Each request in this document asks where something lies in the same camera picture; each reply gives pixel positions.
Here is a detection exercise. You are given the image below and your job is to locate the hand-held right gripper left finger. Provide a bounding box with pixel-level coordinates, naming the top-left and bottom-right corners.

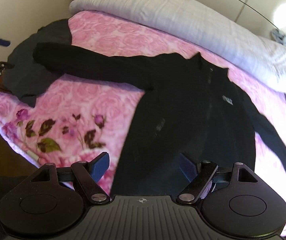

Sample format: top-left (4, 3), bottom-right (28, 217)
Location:
top-left (26, 152), bottom-right (110, 204)

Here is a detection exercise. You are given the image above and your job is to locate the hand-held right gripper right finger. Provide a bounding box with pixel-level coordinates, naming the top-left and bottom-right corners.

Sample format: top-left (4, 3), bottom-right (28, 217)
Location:
top-left (178, 153), bottom-right (259, 204)

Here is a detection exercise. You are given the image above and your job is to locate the black jacket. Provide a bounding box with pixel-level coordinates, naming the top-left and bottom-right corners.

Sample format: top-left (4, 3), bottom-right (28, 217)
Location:
top-left (33, 42), bottom-right (286, 198)

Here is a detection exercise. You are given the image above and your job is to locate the dark teal garment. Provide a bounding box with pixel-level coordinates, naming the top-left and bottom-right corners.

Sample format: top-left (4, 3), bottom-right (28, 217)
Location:
top-left (2, 19), bottom-right (72, 107)

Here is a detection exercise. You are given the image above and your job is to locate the pink floral blanket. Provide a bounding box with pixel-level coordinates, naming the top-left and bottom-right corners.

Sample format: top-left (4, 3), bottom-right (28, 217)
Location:
top-left (0, 10), bottom-right (286, 230)

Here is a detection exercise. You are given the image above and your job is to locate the blue white patterned cloth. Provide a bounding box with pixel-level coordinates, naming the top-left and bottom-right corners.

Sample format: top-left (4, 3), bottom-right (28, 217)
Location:
top-left (270, 29), bottom-right (286, 47)

